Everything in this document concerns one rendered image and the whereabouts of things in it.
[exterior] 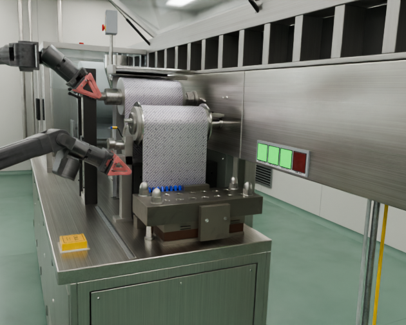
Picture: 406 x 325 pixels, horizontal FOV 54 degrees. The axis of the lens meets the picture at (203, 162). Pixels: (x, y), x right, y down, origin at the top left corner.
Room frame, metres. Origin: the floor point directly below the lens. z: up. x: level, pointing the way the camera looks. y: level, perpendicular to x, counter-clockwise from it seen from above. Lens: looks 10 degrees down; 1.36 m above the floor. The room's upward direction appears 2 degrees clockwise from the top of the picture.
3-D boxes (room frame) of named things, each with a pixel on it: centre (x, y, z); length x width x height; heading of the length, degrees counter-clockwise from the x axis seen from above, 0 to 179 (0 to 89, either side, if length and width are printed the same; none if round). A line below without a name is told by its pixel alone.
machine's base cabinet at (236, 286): (2.23, 0.59, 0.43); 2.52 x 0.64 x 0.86; 25
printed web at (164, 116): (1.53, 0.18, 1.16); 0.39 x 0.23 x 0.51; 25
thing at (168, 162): (1.36, 0.10, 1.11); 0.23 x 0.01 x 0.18; 115
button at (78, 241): (1.12, 0.38, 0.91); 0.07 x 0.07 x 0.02; 25
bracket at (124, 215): (1.38, 0.29, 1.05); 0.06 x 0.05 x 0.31; 115
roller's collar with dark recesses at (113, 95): (1.58, 0.36, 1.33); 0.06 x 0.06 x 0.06; 25
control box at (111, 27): (1.87, 0.45, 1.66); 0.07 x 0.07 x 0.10; 19
